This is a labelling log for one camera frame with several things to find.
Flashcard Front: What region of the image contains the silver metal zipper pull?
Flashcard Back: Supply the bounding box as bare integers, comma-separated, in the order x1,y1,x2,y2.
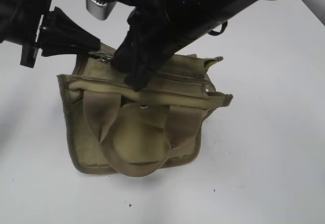
100,54,112,64

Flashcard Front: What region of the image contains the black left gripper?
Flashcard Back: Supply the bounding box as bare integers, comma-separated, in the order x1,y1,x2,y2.
20,7,101,69

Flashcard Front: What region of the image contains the olive yellow canvas bag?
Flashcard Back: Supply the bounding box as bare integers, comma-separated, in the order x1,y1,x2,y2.
58,44,233,177

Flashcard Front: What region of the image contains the silver metal clamp block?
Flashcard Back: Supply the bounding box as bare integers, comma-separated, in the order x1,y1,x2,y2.
85,0,122,21

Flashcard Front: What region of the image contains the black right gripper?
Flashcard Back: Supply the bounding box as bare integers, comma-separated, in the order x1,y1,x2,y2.
113,0,183,91

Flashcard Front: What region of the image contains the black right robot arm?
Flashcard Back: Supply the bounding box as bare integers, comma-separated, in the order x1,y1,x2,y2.
111,0,275,91

